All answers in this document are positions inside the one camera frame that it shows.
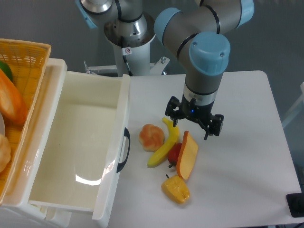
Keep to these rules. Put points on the black device at table edge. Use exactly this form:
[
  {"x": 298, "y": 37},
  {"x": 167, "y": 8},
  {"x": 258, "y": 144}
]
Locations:
[{"x": 295, "y": 203}]

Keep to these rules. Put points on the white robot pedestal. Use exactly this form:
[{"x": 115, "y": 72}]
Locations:
[{"x": 131, "y": 45}]

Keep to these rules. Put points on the red apple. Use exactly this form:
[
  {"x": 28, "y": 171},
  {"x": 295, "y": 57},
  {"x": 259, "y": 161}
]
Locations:
[{"x": 174, "y": 154}]

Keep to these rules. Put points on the round bread roll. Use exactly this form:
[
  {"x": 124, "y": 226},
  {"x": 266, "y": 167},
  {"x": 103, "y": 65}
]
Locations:
[{"x": 151, "y": 137}]

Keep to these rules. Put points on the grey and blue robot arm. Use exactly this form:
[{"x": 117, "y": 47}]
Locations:
[{"x": 197, "y": 41}]

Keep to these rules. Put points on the green vegetable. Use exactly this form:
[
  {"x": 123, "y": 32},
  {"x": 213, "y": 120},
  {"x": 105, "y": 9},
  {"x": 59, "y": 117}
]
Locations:
[{"x": 7, "y": 70}]

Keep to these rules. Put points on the pale bread bun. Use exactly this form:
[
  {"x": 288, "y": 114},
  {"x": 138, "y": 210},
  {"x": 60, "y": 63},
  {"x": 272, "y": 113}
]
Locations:
[{"x": 5, "y": 152}]

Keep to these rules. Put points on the white drawer cabinet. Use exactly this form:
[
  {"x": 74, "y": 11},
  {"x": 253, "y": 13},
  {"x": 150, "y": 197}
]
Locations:
[{"x": 16, "y": 210}]

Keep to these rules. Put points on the yellow bell pepper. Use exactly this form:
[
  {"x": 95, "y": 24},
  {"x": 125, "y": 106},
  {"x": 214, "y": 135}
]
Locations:
[{"x": 176, "y": 189}]

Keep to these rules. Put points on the yellow banana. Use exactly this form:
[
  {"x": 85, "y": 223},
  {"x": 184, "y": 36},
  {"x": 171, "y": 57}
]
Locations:
[{"x": 162, "y": 153}]

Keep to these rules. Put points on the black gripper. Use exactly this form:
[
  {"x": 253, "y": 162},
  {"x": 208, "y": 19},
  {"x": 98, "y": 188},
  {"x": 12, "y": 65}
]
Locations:
[{"x": 196, "y": 108}]

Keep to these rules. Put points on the orange baguette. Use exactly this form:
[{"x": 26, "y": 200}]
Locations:
[{"x": 12, "y": 104}]

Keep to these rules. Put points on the yellow wicker basket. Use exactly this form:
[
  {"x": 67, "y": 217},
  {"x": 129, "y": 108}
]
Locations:
[{"x": 27, "y": 61}]

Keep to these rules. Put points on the white open drawer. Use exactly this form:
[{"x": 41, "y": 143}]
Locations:
[{"x": 77, "y": 171}]

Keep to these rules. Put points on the dark blue drawer handle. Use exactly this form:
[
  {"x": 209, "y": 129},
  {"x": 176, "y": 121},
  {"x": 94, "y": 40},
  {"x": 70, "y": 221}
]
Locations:
[{"x": 125, "y": 150}]

